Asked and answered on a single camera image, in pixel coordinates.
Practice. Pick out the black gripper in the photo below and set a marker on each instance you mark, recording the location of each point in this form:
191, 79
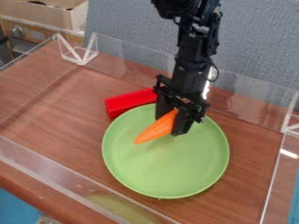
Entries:
180, 92

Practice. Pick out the orange toy carrot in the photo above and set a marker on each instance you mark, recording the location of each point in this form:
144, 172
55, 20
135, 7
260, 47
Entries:
157, 129

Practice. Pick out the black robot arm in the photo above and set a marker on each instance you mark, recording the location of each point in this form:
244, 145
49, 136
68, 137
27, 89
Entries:
197, 18

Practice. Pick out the green plate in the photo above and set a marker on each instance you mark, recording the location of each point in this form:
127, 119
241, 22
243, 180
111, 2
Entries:
172, 167

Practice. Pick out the red block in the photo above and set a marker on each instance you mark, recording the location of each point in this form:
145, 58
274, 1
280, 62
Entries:
120, 103

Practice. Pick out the cardboard box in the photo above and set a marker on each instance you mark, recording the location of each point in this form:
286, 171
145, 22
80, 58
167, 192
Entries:
65, 14

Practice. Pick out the wooden shelf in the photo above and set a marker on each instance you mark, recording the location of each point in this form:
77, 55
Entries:
33, 32

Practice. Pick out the clear acrylic corner bracket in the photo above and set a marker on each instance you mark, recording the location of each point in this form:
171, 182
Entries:
76, 54

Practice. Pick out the clear acrylic tray wall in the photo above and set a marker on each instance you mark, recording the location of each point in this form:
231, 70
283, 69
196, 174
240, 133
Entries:
52, 124

